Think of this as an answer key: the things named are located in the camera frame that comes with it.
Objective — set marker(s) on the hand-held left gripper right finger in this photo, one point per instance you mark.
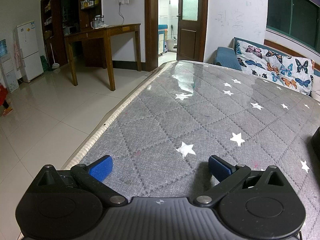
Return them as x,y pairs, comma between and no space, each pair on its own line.
220,166

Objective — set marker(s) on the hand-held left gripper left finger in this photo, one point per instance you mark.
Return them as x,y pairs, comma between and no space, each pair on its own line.
101,166

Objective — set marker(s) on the grey star-print table cover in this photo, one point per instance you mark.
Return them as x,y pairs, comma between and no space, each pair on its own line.
200,120

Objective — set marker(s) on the beige pillow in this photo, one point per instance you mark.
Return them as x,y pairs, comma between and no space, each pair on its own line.
316,86

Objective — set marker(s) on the butterfly print pillow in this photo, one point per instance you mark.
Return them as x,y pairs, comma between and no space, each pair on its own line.
275,65

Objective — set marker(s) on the blue sofa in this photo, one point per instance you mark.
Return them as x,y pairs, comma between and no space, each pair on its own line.
225,57

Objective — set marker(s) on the white broom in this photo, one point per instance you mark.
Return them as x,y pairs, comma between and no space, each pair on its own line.
56,66

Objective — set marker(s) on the green bag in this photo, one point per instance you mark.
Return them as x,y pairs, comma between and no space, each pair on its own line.
45,63

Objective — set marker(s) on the wooden door with glass pane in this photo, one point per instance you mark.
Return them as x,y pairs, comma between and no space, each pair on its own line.
190,42

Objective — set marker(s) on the green-framed window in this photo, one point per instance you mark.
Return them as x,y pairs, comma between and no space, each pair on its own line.
295,17

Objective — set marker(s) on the water dispenser with blue bottle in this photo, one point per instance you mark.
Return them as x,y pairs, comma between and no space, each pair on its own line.
8,75

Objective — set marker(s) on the white bucket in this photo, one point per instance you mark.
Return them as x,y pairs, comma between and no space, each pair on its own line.
170,45

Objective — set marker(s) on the dark wooden shelf cabinet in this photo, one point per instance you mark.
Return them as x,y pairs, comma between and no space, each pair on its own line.
57,42

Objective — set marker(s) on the white refrigerator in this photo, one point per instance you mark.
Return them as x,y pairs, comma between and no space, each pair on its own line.
30,55

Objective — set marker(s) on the bathroom cabinet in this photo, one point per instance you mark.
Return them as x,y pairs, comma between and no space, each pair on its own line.
162,42

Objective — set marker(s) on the pink hanging cloth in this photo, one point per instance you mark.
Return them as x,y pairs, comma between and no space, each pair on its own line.
17,57

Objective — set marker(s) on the wooden side table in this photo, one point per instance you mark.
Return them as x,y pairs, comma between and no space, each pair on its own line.
110,28

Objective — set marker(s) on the microwave oven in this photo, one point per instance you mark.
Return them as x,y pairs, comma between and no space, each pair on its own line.
72,30

